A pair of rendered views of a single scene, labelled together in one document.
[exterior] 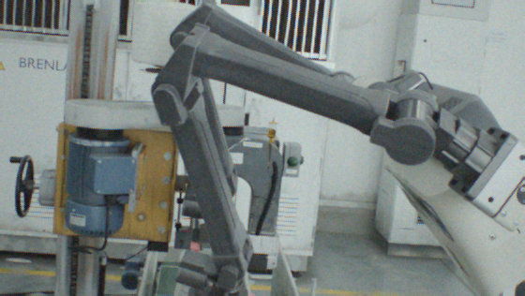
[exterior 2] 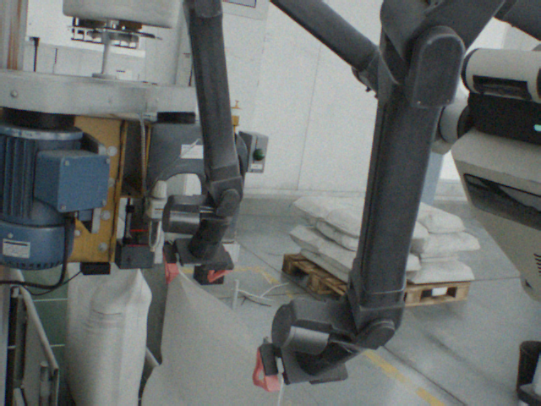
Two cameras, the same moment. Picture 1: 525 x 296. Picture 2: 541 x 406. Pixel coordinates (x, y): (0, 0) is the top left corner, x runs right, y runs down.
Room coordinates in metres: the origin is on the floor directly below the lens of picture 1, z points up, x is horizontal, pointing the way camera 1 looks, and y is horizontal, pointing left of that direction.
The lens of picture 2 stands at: (0.75, 0.50, 1.49)
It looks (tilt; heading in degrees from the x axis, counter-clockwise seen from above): 13 degrees down; 334
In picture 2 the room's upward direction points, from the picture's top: 9 degrees clockwise
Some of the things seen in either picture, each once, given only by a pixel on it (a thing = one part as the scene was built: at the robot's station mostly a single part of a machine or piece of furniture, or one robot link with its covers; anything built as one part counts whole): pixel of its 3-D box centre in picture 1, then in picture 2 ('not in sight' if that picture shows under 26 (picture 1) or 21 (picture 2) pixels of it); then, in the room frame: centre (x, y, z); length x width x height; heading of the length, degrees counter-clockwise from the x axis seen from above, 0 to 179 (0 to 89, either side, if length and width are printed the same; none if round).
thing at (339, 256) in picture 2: not in sight; (370, 256); (4.12, -1.92, 0.32); 0.66 x 0.43 x 0.15; 98
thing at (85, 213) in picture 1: (97, 184); (34, 194); (1.88, 0.44, 1.21); 0.15 x 0.15 x 0.25
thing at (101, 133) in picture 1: (99, 130); (39, 116); (1.88, 0.44, 1.35); 0.12 x 0.12 x 0.04
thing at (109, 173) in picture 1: (111, 177); (72, 185); (1.79, 0.38, 1.25); 0.10 x 0.08 x 0.12; 121
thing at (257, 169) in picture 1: (235, 171); (173, 167); (2.19, 0.10, 1.21); 0.30 x 0.25 x 0.30; 6
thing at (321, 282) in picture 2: not in sight; (376, 276); (4.37, -2.18, 0.07); 1.20 x 0.82 x 0.14; 98
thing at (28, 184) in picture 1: (23, 185); not in sight; (2.07, 0.69, 1.13); 0.18 x 0.11 x 0.18; 6
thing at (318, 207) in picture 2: not in sight; (341, 208); (4.52, -1.86, 0.56); 0.66 x 0.43 x 0.15; 93
